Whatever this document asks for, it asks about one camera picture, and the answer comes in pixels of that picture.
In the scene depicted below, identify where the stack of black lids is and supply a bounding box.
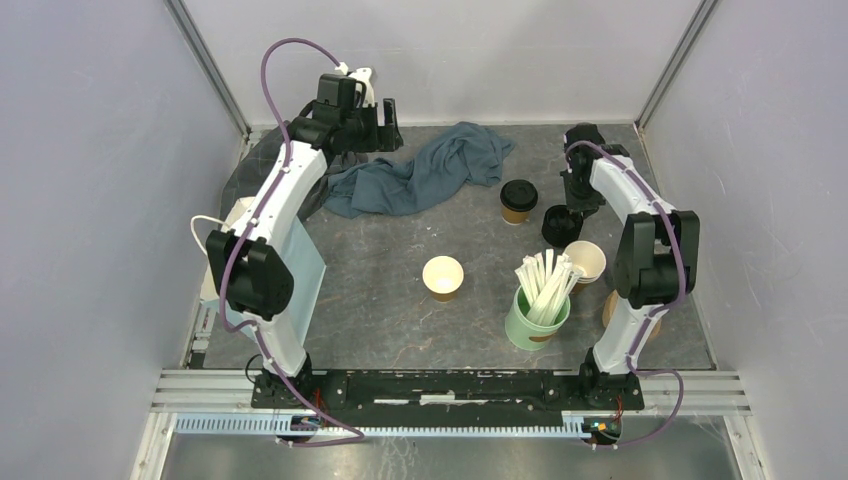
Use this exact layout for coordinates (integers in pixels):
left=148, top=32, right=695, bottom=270
left=541, top=204, right=584, bottom=249

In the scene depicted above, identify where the brown pulp cup carrier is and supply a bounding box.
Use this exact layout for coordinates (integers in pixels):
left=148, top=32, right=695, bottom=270
left=601, top=290, right=662, bottom=342

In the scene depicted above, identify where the green cup holding straws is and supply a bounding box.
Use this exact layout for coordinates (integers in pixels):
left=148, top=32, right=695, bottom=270
left=504, top=287, right=571, bottom=351

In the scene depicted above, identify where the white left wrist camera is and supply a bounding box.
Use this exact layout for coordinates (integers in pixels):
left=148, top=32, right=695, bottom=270
left=334, top=62, right=376, bottom=108

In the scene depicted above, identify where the grey checked cloth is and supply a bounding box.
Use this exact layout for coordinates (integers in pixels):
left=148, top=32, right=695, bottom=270
left=219, top=127, right=368, bottom=222

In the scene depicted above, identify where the light blue paper bag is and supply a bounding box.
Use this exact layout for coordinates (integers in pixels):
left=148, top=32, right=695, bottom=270
left=190, top=197, right=326, bottom=344

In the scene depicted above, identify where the brown paper coffee cup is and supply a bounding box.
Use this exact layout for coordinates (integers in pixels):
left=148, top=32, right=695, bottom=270
left=501, top=206, right=530, bottom=225

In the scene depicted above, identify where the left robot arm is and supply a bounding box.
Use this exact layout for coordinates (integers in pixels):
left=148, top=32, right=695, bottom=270
left=206, top=67, right=403, bottom=408

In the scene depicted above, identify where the stack of paper cups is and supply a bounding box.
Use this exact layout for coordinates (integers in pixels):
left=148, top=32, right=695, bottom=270
left=564, top=240, right=607, bottom=295

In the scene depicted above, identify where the blue-grey cloth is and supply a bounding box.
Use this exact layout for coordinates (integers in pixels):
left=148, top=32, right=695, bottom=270
left=323, top=122, right=516, bottom=219

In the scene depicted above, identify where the bundle of wrapped straws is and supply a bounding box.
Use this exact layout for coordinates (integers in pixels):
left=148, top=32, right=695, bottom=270
left=515, top=249, right=586, bottom=326

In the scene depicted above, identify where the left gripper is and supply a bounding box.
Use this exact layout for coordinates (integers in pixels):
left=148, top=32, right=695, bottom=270
left=341, top=98, right=404, bottom=154

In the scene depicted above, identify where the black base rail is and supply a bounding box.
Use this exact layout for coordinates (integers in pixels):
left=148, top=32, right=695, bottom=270
left=251, top=368, right=645, bottom=430

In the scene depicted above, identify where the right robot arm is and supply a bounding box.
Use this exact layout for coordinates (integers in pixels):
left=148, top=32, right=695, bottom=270
left=561, top=123, right=700, bottom=408

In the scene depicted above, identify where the black plastic cup lid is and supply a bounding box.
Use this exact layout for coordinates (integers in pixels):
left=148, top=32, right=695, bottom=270
left=499, top=179, right=539, bottom=213

